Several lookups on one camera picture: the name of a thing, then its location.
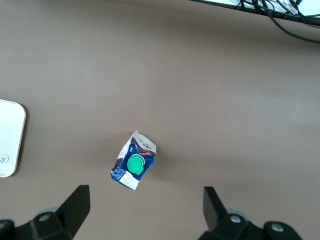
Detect blue milk carton green cap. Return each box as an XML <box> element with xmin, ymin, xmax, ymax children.
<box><xmin>109</xmin><ymin>130</ymin><xmax>158</xmax><ymax>191</ymax></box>

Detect black looping floor cable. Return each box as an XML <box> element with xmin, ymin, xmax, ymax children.
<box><xmin>267</xmin><ymin>7</ymin><xmax>320</xmax><ymax>45</ymax></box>

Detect black braided cable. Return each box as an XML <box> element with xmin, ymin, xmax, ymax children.
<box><xmin>187</xmin><ymin>0</ymin><xmax>320</xmax><ymax>27</ymax></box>

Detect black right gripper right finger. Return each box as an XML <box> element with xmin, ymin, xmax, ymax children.
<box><xmin>199</xmin><ymin>186</ymin><xmax>303</xmax><ymax>240</ymax></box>

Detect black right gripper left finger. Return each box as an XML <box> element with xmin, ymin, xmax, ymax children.
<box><xmin>0</xmin><ymin>184</ymin><xmax>91</xmax><ymax>240</ymax></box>

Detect beige tray with rabbit print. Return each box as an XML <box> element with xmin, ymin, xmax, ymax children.
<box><xmin>0</xmin><ymin>98</ymin><xmax>27</xmax><ymax>178</ymax></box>

